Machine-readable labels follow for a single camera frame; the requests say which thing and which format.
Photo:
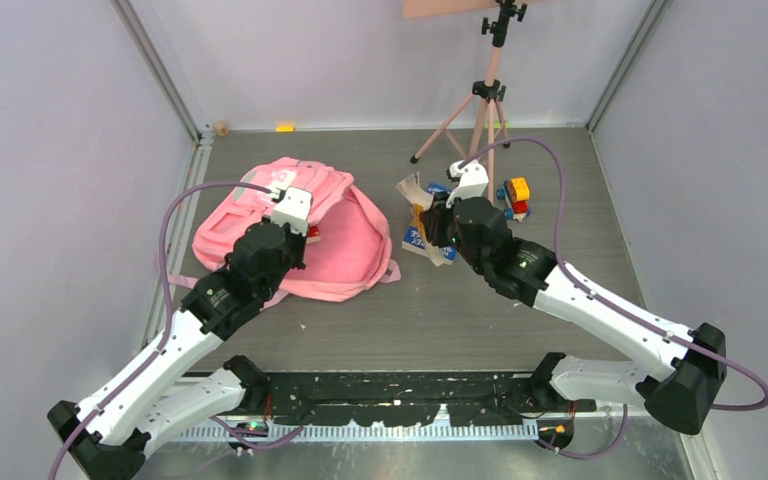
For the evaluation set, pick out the small wooden block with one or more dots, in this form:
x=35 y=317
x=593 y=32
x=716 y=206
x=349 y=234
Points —
x=221 y=128

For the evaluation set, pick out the red 156-storey treehouse book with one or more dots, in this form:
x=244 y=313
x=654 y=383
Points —
x=313 y=234

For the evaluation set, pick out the pink tripod stand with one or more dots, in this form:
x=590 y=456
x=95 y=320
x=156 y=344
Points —
x=488 y=92

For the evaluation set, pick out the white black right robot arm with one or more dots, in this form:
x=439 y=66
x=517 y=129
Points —
x=672 y=371

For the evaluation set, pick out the colourful toy block train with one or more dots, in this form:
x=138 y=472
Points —
x=515 y=193

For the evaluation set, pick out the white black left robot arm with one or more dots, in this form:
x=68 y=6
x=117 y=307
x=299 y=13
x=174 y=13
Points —
x=111 y=433

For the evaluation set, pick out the thick worn paperback book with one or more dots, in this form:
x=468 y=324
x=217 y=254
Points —
x=419 y=200

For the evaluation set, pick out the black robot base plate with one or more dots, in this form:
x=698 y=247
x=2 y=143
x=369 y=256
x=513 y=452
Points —
x=402 y=399

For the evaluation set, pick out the pink student backpack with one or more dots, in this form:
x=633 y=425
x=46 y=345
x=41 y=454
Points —
x=355 y=250

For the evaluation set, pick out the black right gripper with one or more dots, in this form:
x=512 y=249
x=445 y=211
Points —
x=435 y=217

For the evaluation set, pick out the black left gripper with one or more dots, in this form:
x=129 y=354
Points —
x=296 y=233

